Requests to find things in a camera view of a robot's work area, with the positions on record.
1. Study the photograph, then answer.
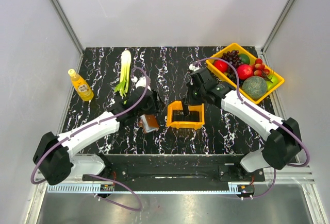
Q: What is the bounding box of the brown leather card holder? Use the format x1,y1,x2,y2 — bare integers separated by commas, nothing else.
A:
139,114,159,133

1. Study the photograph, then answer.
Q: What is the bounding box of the small orange plastic bin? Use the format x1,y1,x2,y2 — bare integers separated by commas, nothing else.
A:
167,100,205,130

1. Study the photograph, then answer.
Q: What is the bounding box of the striped edge credit card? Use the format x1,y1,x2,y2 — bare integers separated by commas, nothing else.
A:
181,98,190,116

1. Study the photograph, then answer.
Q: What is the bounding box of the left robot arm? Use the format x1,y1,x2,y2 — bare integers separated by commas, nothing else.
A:
32,87,163,185

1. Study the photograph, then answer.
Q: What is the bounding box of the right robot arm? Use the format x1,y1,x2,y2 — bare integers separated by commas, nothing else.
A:
187,68,302,181

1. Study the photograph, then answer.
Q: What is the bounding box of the black credit card in bin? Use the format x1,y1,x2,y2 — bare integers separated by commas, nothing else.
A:
172,110,200,123

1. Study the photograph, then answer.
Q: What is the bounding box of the red apple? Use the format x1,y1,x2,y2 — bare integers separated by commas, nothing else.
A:
213,60,228,73

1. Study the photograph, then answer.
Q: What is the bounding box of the dark purple grape bunch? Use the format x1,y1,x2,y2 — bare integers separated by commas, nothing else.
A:
221,50,242,84

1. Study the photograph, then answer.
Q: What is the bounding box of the red pomegranate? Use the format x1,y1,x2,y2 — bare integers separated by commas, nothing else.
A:
237,64,254,80

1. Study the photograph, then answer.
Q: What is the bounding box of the dark green avocado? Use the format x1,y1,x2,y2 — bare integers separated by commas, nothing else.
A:
238,54,250,65

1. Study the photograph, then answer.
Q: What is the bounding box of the large yellow fruit tray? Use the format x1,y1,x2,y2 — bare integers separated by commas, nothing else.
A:
206,43,285,104

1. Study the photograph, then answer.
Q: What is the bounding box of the green netted melon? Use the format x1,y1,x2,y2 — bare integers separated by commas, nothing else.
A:
242,76,268,100

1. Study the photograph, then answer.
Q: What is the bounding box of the red lychee cluster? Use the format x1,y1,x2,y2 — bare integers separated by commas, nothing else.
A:
251,58,270,77

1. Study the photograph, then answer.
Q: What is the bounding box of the yellow juice bottle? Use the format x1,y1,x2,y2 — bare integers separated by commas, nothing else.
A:
68,69,94,101

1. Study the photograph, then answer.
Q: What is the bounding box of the green apple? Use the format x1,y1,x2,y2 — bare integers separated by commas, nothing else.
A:
266,75,279,92

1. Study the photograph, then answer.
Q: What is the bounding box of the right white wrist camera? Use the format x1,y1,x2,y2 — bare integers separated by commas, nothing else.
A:
189,64,200,72

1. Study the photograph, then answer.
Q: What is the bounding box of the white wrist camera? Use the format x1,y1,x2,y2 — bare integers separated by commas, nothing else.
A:
131,76,151,90
189,64,200,72

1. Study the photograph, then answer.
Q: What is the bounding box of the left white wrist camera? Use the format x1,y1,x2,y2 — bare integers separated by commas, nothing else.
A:
131,76,151,90

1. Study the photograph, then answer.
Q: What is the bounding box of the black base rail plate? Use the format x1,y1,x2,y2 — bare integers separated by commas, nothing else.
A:
94,154,265,182

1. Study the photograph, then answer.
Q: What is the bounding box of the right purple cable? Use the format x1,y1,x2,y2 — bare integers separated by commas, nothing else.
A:
190,58,311,200

